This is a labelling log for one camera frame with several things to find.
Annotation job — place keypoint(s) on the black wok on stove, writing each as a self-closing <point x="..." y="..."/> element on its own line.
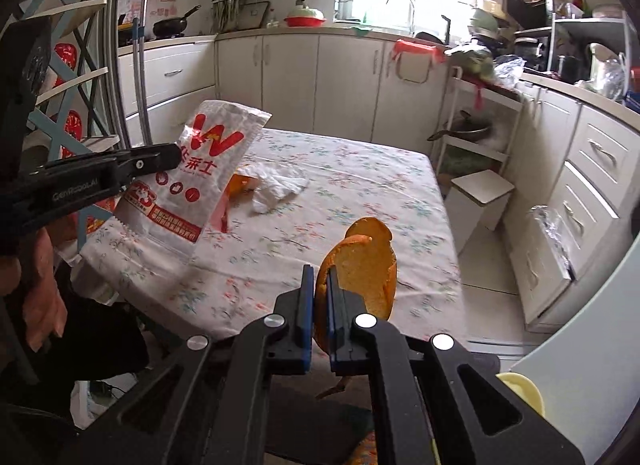
<point x="171" y="27"/>

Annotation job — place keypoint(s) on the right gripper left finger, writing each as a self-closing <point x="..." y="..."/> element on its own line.
<point x="302" y="324"/>

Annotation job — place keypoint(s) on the large orange peel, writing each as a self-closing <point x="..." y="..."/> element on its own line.
<point x="366" y="264"/>

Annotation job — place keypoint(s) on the white base cabinets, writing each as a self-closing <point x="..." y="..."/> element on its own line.
<point x="344" y="87"/>

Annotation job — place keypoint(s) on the black frying pan on rack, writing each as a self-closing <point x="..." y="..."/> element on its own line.
<point x="467" y="127"/>

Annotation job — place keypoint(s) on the white rolling storage rack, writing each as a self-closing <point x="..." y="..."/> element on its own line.
<point x="455" y="157"/>

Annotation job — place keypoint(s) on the clear plastic bag in drawer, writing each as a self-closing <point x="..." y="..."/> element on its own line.
<point x="551" y="225"/>

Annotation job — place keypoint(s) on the floral tablecloth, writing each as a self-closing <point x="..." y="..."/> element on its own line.
<point x="234" y="277"/>

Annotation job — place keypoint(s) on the red bag hanging holder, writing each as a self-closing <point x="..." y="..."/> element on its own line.
<point x="414" y="61"/>

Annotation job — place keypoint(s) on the yellow plastic trash bin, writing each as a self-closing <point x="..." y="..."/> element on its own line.
<point x="525" y="389"/>

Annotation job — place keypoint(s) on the red bowl with cover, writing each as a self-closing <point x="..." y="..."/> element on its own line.
<point x="302" y="16"/>

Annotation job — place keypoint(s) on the green vegetables bag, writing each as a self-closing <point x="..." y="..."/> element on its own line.
<point x="473" y="58"/>

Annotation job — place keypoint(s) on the white refrigerator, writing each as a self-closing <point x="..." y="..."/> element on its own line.
<point x="588" y="371"/>

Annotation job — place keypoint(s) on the small white wooden stool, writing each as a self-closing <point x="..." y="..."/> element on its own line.
<point x="476" y="199"/>

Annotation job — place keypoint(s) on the white red paper food bag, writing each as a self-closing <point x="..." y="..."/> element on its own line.
<point x="168" y="210"/>

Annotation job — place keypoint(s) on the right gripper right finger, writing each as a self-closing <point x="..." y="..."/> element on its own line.
<point x="342" y="307"/>

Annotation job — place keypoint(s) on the person's left hand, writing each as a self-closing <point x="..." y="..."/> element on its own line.
<point x="31" y="278"/>

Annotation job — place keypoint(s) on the kitchen faucet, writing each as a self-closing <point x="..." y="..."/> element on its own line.
<point x="400" y="10"/>

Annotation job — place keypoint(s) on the white paper towel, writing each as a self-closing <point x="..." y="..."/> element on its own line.
<point x="272" y="183"/>

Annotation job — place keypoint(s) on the small orange peel piece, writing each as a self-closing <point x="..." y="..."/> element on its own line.
<point x="237" y="186"/>

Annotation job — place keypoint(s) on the white drawer cabinet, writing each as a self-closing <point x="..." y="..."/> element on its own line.
<point x="596" y="192"/>

